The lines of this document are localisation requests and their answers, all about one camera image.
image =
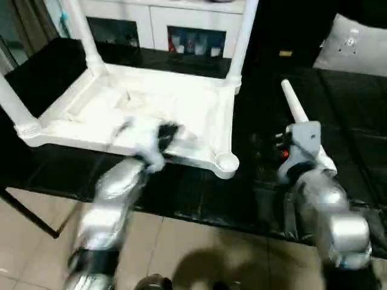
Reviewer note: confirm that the white plastic table top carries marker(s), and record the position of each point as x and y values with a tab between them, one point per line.
181	99

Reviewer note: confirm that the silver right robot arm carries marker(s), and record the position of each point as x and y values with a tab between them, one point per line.
329	211

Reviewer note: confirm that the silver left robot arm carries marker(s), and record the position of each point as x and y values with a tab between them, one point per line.
115	193

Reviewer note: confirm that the white glass-door cabinet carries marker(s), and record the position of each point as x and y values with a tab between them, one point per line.
151	18

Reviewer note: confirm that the black box with gold label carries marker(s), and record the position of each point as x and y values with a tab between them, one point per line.
287	27

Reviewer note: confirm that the grey cushion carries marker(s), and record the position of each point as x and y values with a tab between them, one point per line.
353	45

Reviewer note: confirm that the black work mat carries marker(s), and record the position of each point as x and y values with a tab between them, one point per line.
45	75

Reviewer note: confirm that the dark robot right foot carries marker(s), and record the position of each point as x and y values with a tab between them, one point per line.
226	286

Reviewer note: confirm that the dark robot foot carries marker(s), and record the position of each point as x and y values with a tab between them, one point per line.
154	282
226	286

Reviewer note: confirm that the dark robot left foot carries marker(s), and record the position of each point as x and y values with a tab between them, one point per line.
154	282

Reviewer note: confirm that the white pipe with blue clip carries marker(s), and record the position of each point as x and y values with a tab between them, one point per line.
64	21

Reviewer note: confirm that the black metal support bar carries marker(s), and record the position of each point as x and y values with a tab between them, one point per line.
33	214

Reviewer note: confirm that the beige curtain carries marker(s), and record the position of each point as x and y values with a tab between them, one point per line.
36	24

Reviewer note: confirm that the grey framed glass door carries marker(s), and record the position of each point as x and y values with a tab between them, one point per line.
9	36

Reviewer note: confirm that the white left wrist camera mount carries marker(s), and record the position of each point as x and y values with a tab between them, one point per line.
145	139

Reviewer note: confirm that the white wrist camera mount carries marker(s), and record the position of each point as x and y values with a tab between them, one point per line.
145	139
305	136

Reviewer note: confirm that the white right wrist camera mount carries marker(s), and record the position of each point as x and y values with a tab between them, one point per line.
305	136

